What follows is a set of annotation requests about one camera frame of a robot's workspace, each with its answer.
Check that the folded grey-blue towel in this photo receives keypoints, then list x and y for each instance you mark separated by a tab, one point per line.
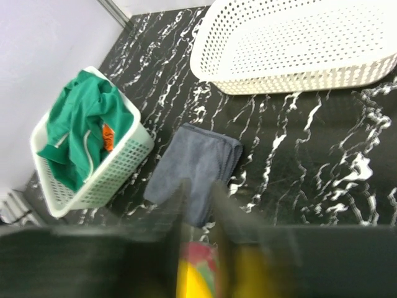
201	156

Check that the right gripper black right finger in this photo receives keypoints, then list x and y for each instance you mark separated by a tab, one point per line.
307	260

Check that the aluminium frame rail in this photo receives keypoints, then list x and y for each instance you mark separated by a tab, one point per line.
115	12

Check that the clear zip top bag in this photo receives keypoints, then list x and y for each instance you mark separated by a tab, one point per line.
199	274

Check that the white square-hole laundry basket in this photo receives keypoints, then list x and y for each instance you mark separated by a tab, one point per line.
118	166

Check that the white round-hole basket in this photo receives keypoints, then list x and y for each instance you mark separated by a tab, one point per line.
265	47

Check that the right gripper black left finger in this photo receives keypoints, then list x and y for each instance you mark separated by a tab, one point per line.
139	259

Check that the green garment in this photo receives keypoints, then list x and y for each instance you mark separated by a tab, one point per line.
85	124

